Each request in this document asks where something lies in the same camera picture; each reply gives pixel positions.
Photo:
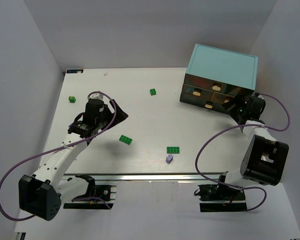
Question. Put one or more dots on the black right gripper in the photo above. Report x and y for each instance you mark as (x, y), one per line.
(239, 110)

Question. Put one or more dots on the small green lego brick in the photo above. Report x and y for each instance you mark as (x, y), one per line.
(152, 92)

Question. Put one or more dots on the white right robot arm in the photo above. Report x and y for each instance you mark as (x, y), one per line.
(265, 157)

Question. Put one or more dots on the lilac lego piece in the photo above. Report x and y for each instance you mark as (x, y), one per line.
(169, 158)

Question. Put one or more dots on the green flat lego plate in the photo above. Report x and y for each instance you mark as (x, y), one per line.
(125, 139)

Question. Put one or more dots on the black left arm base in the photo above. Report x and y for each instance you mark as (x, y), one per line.
(99, 197)

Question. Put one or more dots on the teal drawer organizer box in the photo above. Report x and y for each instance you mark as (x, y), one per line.
(216, 76)

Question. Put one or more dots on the green yellow lego cube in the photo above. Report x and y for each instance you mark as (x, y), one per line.
(72, 99)

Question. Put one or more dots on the green long lego brick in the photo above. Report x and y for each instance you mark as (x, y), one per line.
(172, 150)

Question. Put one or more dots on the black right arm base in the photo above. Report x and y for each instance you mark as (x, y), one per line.
(215, 198)

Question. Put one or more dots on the dark corner label sticker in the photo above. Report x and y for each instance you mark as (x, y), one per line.
(74, 71)

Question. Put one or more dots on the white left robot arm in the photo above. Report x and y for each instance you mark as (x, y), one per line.
(42, 194)

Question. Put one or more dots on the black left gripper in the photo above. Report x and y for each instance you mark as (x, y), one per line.
(109, 116)

